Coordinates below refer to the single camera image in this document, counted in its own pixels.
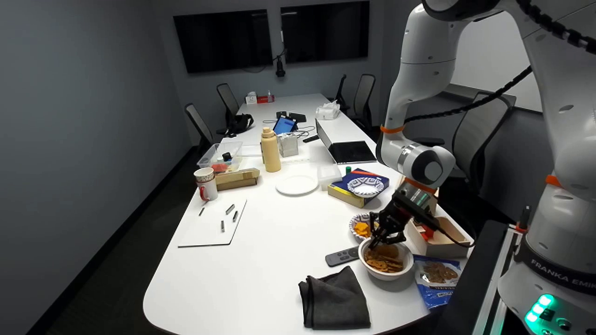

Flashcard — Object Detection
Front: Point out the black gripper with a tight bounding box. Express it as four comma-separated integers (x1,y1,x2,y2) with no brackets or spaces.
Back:
376,186,438,240

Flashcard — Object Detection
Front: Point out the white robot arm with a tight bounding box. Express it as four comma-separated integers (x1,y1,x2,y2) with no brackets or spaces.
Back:
380,0,596,335

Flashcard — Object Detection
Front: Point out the white bowl of pretzels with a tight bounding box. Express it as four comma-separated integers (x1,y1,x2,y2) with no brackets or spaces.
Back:
358,238,414,283

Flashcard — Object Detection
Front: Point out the patterned paper plate with chips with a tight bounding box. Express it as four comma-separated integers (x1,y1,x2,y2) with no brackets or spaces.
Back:
350,214,373,240

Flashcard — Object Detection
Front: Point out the blue pretzel snack bag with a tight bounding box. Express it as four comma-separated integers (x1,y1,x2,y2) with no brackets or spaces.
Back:
414,255,462,309

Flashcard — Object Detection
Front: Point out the black laptop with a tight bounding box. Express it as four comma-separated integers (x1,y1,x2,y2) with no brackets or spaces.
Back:
330,142,376,164

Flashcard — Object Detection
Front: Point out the grey remote control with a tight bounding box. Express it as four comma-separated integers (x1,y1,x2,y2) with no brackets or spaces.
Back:
324,246,358,268

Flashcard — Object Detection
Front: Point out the office chair near robot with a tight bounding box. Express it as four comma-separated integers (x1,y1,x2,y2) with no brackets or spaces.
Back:
451,93,512,196

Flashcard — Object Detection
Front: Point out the white empty plate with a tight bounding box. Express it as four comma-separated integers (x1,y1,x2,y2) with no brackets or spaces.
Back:
276,175,319,197

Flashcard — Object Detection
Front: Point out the dark grey folded cloth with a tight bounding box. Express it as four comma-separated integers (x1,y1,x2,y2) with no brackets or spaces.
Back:
298,266,371,330

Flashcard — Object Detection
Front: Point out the wooden block tray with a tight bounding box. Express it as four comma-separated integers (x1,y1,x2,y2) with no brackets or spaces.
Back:
216,168,259,190

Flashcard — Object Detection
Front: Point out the black bag on table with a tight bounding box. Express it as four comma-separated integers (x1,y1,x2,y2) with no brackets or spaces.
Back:
225,114,253,138

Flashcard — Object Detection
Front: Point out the clear plastic container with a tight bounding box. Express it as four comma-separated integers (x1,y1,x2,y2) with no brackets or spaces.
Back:
196,138,242,168

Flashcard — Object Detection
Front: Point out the white cutting board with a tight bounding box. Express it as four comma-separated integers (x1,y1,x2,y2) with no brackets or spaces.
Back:
177,197,248,248

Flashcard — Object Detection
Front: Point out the white jar red label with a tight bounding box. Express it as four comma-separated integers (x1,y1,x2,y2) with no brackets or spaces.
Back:
194,168,218,201

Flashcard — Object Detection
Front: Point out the far left office chair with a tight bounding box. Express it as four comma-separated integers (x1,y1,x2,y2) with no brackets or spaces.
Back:
185,103,216,143

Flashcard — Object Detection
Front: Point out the right wall monitor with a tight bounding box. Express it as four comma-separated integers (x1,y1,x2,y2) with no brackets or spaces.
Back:
281,2,369,63

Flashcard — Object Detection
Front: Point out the wall monitor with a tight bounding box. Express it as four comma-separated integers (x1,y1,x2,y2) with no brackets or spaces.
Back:
281,2,369,63
173,9,272,75

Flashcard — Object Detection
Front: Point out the left wall monitor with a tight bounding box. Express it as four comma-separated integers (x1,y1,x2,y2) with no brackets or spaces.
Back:
173,9,272,75

